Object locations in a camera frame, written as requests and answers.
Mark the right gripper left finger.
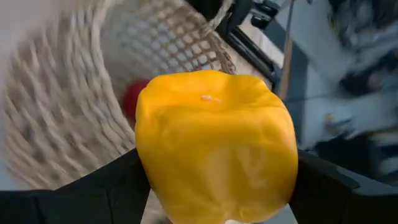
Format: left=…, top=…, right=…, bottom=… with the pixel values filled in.
left=0, top=148, right=152, bottom=224

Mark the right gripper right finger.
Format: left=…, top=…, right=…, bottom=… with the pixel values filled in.
left=289, top=149, right=398, bottom=224

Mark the woven wicker basket with handles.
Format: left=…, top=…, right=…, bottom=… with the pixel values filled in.
left=0, top=0, right=238, bottom=224

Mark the red round fruit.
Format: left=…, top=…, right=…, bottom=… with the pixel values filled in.
left=120, top=79, right=152, bottom=128

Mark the yellow bell pepper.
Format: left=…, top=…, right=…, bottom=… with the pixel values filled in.
left=134, top=69, right=299, bottom=224

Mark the black metal table frame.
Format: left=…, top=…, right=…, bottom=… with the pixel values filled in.
left=223, top=18, right=280, bottom=91

